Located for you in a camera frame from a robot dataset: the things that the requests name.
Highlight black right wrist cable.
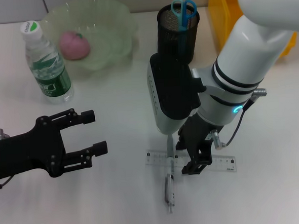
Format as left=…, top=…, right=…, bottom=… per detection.
left=208, top=88, right=271, bottom=149

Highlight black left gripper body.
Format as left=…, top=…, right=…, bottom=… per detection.
left=0, top=114, right=68, bottom=181

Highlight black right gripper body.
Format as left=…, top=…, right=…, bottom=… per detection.
left=176, top=111, right=228, bottom=155

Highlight translucent green plastic bowl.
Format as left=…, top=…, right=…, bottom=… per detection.
left=40, top=0, right=142, bottom=81

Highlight clear plastic ruler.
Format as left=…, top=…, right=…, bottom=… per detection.
left=144, top=144, right=238, bottom=178

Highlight clear water bottle green label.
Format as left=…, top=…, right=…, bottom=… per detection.
left=19, top=18, right=76, bottom=107

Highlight blue scissors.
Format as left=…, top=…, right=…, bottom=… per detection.
left=170, top=0, right=200, bottom=55

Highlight black mesh pen holder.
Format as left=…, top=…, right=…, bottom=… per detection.
left=154, top=2, right=203, bottom=66

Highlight pink toy peach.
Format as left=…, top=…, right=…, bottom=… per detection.
left=59, top=29, right=91, bottom=61

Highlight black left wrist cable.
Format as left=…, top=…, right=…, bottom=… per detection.
left=0, top=175, right=16, bottom=191

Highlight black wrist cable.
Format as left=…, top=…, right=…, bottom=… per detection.
left=208, top=88, right=271, bottom=149
left=0, top=175, right=16, bottom=191

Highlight yellow plastic storage bin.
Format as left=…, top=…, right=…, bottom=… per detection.
left=207, top=0, right=299, bottom=64

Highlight silver ballpoint pen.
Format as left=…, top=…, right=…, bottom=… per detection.
left=160, top=133, right=179, bottom=214

